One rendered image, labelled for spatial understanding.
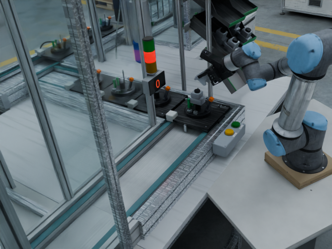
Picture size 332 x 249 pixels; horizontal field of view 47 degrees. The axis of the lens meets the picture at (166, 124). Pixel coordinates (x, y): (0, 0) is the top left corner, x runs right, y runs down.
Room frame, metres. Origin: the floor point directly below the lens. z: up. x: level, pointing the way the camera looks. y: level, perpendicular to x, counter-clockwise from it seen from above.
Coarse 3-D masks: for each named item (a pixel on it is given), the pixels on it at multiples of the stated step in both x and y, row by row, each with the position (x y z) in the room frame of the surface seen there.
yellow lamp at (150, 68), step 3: (147, 63) 1.52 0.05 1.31; (150, 63) 1.52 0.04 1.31; (153, 63) 1.52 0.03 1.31; (156, 63) 1.54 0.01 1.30; (147, 66) 1.52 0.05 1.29; (150, 66) 1.52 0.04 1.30; (153, 66) 1.52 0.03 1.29; (156, 66) 1.53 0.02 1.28; (147, 69) 1.52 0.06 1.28; (150, 69) 1.52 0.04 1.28; (153, 69) 1.52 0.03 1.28; (156, 69) 1.53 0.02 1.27; (147, 72) 1.52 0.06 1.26; (150, 72) 1.52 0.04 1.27; (153, 72) 1.52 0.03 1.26
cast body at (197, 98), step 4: (192, 92) 1.62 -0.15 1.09; (196, 92) 1.61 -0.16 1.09; (200, 92) 1.61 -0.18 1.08; (192, 96) 1.61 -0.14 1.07; (196, 96) 1.60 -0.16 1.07; (200, 96) 1.60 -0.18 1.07; (204, 96) 1.62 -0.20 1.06; (192, 100) 1.61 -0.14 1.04; (196, 100) 1.60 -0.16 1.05; (200, 100) 1.59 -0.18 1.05; (204, 100) 1.61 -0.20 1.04; (200, 104) 1.59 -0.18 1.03
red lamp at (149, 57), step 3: (153, 51) 1.53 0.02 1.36; (144, 54) 1.53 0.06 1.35; (147, 54) 1.52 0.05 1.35; (150, 54) 1.52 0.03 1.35; (153, 54) 1.52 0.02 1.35; (144, 57) 1.53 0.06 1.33; (147, 57) 1.52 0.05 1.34; (150, 57) 1.52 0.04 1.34; (153, 57) 1.52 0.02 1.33; (147, 60) 1.52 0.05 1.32; (150, 60) 1.52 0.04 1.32; (153, 60) 1.52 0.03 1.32
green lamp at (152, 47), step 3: (153, 39) 1.54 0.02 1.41; (144, 42) 1.52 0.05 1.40; (147, 42) 1.52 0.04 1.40; (150, 42) 1.52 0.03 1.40; (153, 42) 1.53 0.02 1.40; (144, 45) 1.52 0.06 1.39; (147, 45) 1.52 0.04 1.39; (150, 45) 1.52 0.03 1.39; (153, 45) 1.53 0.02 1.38; (144, 48) 1.52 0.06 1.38; (147, 48) 1.52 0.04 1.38; (150, 48) 1.52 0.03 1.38; (153, 48) 1.53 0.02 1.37; (144, 51) 1.53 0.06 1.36; (147, 51) 1.52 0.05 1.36; (150, 51) 1.52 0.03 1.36
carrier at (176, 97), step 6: (162, 90) 1.88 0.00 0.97; (156, 96) 1.76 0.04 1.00; (162, 96) 1.78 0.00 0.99; (168, 96) 1.77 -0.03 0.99; (174, 96) 1.80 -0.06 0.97; (180, 96) 1.79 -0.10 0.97; (186, 96) 1.79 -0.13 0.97; (156, 102) 1.72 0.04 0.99; (162, 102) 1.71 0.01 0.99; (168, 102) 1.74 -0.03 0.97; (174, 102) 1.73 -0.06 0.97; (180, 102) 1.74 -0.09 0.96; (156, 108) 1.69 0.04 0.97; (162, 108) 1.69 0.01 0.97; (168, 108) 1.68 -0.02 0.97; (174, 108) 1.69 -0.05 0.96; (156, 114) 1.64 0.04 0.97; (162, 114) 1.63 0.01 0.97
